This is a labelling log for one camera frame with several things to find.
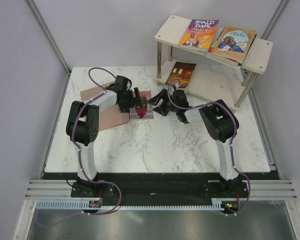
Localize white two-tier shelf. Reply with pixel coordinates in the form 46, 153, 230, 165
154, 15, 273, 110

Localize orange Othello book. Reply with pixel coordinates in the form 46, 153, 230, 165
210, 26, 257, 65

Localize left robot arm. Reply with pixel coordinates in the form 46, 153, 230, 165
66, 75, 143, 197

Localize red 13-Storey Treehouse book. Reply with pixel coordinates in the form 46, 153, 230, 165
207, 31, 243, 64

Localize dark brown Leonard book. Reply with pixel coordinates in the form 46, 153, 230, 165
165, 61, 197, 89

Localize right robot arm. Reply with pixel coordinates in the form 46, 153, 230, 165
147, 89, 240, 197

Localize white slotted cable duct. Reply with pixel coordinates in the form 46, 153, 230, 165
35, 198, 240, 211

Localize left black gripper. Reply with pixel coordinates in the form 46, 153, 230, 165
119, 88, 145, 114

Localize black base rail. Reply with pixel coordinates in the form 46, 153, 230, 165
71, 173, 250, 205

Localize Roald Dahl Charlie book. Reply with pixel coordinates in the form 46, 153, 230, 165
179, 19, 219, 53

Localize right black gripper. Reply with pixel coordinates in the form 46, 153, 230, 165
145, 88, 179, 117

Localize grey red illustrated book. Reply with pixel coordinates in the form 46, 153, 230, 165
129, 91, 154, 120

